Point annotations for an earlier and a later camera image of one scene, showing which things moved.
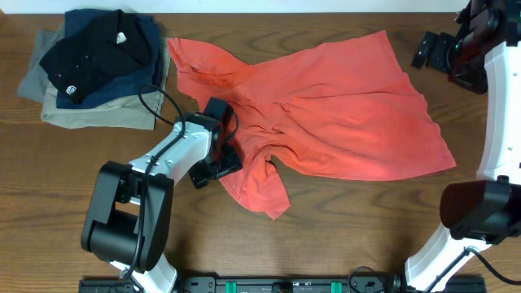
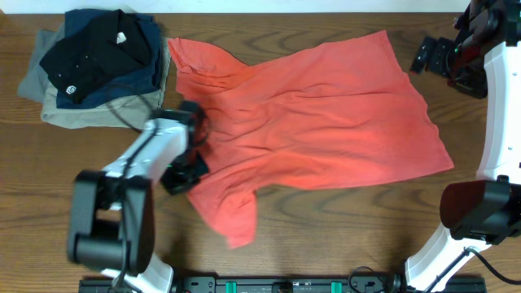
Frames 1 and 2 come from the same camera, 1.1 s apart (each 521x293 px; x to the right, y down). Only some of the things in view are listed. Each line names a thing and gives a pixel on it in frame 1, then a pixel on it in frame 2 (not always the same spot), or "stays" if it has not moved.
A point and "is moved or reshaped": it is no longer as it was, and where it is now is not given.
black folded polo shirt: [109, 46] stays
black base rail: [286, 284] stays
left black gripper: [234, 163] to [177, 183]
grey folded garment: [32, 85] stays
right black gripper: [474, 82] stays
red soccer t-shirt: [341, 111] is moved or reshaped
